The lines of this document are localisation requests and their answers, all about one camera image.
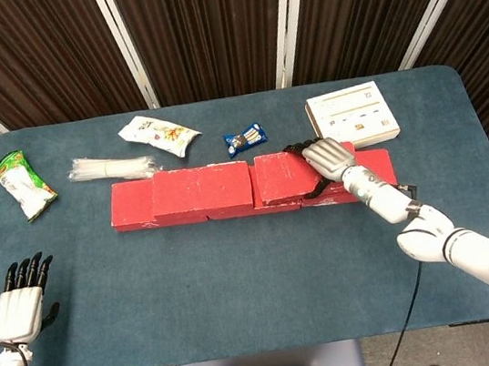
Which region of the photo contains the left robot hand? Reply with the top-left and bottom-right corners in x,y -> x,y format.
0,250 -> 66,352

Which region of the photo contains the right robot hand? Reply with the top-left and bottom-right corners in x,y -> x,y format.
282,132 -> 362,203

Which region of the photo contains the red brick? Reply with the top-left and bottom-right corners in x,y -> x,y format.
199,158 -> 303,224
105,178 -> 163,235
251,140 -> 362,208
146,158 -> 257,224
294,146 -> 402,212

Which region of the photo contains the white flat box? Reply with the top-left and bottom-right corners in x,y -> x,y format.
301,78 -> 403,157

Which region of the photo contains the blue cookie packet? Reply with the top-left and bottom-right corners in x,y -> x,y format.
221,120 -> 271,160

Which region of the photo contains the green white snack bag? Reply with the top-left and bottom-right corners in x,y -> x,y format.
0,145 -> 63,228

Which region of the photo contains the blue felt table cover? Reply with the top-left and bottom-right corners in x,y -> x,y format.
0,57 -> 489,366

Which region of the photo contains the clear plastic straw packet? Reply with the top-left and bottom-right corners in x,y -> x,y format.
66,145 -> 165,191

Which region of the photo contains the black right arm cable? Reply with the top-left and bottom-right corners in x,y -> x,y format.
355,182 -> 446,366

